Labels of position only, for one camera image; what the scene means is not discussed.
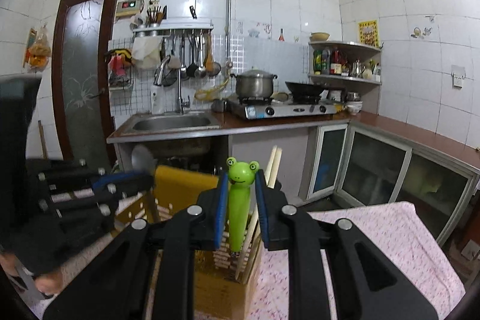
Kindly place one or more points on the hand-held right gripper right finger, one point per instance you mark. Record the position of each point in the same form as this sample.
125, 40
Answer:
262, 218

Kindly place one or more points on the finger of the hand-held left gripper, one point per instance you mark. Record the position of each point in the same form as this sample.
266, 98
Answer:
93, 213
123, 181

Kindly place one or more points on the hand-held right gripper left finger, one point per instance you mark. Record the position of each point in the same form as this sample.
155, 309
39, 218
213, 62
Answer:
221, 215

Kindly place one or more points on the yellow slotted utensil holder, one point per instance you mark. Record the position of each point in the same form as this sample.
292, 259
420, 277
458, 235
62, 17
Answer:
183, 185

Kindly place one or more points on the bunch of wooden chopsticks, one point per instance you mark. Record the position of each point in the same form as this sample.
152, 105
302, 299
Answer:
274, 162

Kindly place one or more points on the steel cup of utensils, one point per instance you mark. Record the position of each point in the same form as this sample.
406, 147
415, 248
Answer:
155, 15

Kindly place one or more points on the person's left hand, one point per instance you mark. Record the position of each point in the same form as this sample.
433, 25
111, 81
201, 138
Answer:
48, 283

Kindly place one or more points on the wooden stick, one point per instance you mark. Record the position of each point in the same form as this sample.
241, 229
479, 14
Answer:
42, 140

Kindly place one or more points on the steel kitchen sink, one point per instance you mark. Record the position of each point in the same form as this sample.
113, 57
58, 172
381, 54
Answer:
168, 123

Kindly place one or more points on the white soap bottle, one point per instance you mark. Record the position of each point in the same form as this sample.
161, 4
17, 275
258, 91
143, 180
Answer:
157, 100

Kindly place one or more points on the chrome faucet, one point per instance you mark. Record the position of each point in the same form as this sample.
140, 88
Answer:
180, 95

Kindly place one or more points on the steel gas stove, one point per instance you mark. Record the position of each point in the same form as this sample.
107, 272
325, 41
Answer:
285, 110

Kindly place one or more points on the floral pink tablecloth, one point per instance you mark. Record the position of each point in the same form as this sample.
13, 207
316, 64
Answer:
375, 241

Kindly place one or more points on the red yellow rubber gloves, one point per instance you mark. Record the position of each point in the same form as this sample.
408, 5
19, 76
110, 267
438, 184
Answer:
119, 61

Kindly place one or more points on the yellow mesh bag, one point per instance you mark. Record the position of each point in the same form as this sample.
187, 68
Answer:
210, 92

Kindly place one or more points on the kitchen counter with cabinets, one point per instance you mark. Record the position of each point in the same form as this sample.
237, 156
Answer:
375, 162

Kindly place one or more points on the brown framed glass door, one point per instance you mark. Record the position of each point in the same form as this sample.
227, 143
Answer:
80, 61

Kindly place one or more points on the white hanging cloth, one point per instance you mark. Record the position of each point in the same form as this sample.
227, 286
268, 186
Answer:
146, 52

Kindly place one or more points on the black hanging ladle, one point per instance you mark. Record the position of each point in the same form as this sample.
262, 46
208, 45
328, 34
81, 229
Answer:
192, 69

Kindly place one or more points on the steel cooking pot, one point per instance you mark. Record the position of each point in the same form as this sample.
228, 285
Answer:
254, 84

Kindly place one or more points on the black wok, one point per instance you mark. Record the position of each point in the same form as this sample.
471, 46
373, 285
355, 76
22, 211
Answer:
303, 89

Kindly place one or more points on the steel hanging ladle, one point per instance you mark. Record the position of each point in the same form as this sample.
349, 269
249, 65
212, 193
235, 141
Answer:
201, 69

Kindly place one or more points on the orange hanging plastic bag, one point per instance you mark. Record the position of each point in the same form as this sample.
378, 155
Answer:
38, 50

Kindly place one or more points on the brown hanging skimmer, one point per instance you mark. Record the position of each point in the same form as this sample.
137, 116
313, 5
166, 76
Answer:
213, 67

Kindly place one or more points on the stack of white bowls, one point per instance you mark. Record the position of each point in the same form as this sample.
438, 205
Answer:
354, 104

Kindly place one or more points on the white mug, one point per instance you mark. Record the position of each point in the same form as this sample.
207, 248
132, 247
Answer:
138, 20

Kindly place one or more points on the green bottle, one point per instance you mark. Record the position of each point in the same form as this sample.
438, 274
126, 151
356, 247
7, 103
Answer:
317, 62

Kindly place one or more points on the dark sauce bottle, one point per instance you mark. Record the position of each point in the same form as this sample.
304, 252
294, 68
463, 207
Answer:
326, 61

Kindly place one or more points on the red label bottle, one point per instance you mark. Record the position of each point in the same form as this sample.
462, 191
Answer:
336, 63

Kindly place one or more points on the steel kettle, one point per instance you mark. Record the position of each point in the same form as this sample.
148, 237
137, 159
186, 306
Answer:
356, 69

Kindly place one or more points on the beige bowl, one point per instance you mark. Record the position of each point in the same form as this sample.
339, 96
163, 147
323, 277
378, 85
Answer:
320, 36

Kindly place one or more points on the white corner shelf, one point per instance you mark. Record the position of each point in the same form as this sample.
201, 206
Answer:
352, 45

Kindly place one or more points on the white wall utensil rack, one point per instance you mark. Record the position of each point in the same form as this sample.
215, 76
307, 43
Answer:
176, 24

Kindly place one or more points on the beige wall control box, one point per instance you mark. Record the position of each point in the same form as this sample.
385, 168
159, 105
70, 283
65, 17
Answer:
129, 7

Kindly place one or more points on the yellow wall poster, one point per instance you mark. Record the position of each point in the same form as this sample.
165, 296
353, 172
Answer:
368, 32

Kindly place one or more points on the white wall outlet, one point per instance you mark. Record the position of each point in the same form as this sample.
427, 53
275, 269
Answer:
458, 76

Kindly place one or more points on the teapot wall decal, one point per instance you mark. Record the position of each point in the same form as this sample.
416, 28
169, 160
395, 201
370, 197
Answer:
418, 32

